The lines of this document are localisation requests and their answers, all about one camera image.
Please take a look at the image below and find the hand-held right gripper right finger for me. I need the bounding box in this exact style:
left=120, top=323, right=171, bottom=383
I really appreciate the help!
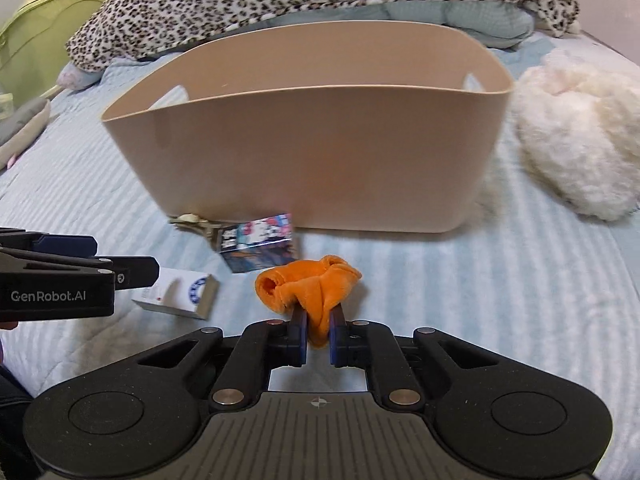
left=330, top=305, right=502, bottom=407

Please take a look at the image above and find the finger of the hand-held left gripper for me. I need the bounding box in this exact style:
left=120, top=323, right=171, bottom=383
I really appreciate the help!
left=0, top=227, right=99, bottom=261
left=0, top=249, right=161, bottom=291

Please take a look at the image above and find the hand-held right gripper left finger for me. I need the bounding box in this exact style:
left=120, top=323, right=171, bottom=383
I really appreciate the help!
left=135, top=305, right=308, bottom=407

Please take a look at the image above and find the white box with blue print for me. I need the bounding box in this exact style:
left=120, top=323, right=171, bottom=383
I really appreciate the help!
left=131, top=267, right=221, bottom=321

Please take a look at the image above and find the orange fleece sock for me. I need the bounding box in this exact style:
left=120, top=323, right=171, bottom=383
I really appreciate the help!
left=254, top=255, right=363, bottom=350

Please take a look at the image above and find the beige plastic basket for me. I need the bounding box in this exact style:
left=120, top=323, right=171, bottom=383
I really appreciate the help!
left=100, top=21, right=516, bottom=235

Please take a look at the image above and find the beige hair clip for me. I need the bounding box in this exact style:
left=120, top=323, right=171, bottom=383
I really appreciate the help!
left=167, top=212, right=226, bottom=251

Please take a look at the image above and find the colourful printed small box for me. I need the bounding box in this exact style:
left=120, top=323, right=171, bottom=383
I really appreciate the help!
left=220, top=212, right=301, bottom=274

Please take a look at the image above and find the grey cushion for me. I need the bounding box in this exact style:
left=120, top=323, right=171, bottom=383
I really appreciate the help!
left=0, top=97, right=53, bottom=162

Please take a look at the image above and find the pink soft cloth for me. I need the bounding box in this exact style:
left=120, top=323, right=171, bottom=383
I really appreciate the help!
left=56, top=64, right=102, bottom=92

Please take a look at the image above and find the light blue striped bedspread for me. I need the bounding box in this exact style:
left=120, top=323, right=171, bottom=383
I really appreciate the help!
left=0, top=30, right=640, bottom=411

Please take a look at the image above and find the green bed headboard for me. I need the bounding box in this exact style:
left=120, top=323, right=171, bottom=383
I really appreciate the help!
left=0, top=0, right=118, bottom=106

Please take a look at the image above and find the white fluffy plush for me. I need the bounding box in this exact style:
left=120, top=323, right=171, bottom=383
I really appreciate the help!
left=510, top=47, right=640, bottom=223

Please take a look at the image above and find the light blue quilted pillow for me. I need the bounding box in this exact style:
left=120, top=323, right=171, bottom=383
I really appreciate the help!
left=250, top=0, right=536, bottom=52

